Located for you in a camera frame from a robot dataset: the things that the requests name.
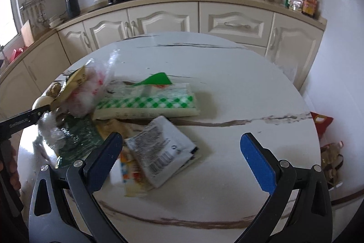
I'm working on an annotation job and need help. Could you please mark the crumpled clear plastic wrap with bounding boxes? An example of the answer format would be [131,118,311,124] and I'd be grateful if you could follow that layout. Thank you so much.
[36,111,66,147]

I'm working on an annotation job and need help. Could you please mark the green plastic spoon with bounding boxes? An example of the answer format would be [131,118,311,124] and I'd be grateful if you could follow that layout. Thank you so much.
[131,72,173,89]

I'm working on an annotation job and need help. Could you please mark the red bag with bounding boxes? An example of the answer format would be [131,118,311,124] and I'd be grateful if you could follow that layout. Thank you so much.
[310,111,335,141]

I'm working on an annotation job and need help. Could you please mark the white garlic bulb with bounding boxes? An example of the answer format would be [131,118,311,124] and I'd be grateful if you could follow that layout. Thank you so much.
[32,96,53,110]

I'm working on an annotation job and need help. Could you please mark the red plastic items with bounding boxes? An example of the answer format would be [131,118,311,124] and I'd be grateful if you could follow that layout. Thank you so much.
[10,48,24,62]

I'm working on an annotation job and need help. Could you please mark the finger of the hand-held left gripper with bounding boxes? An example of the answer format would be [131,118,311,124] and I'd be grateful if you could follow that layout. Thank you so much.
[33,105,53,122]

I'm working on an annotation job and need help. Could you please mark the window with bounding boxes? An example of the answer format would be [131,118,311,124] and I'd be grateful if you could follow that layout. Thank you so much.
[0,0,22,45]

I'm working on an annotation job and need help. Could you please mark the white dishes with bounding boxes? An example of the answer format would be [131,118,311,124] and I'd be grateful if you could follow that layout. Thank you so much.
[48,15,68,28]

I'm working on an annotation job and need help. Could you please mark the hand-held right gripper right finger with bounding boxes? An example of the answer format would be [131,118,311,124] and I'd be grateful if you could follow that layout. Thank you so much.
[240,133,333,243]

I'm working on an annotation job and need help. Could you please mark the wall utensil rack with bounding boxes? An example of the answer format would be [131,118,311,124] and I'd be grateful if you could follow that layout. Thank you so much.
[21,0,48,25]

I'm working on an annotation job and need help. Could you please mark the yellow brown snack packet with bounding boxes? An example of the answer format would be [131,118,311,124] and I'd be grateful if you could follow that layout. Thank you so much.
[52,66,87,107]

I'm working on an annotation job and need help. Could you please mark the pink white plastic bag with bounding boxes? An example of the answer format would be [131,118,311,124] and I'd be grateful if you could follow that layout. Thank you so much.
[68,59,114,118]

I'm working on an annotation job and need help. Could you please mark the colourful printed sachet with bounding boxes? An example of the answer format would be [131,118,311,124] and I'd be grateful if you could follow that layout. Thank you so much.
[119,146,150,198]

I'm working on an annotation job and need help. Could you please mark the black kettle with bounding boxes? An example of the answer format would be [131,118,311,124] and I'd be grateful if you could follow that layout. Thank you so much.
[65,0,81,18]

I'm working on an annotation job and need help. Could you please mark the cooking oil bottle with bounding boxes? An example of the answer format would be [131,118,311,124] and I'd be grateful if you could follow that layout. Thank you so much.
[320,141,345,190]

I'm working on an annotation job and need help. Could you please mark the green checkered noodle packet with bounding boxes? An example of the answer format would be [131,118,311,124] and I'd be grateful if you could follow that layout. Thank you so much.
[92,82,201,121]

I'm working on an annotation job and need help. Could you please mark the silver barcode packet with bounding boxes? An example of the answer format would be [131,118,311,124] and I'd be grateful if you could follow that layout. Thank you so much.
[124,115,200,188]

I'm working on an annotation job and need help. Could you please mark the dark patterned packet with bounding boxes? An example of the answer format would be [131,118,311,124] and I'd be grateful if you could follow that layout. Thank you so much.
[53,115,105,167]

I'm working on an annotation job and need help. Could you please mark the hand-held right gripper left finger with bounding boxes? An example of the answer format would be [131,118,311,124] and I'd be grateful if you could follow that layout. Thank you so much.
[28,131,124,243]

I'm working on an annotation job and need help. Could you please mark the wooden cutting board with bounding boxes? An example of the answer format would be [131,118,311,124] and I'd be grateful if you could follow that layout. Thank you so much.
[21,19,35,47]

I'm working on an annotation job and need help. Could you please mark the person's left hand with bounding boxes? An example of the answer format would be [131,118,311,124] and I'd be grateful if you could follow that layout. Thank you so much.
[8,145,21,190]

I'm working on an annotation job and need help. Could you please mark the beige flat packet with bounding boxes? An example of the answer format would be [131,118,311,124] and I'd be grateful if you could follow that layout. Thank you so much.
[95,118,135,141]

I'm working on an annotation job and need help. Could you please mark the ginger root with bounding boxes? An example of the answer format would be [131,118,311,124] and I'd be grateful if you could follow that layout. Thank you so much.
[46,82,62,99]

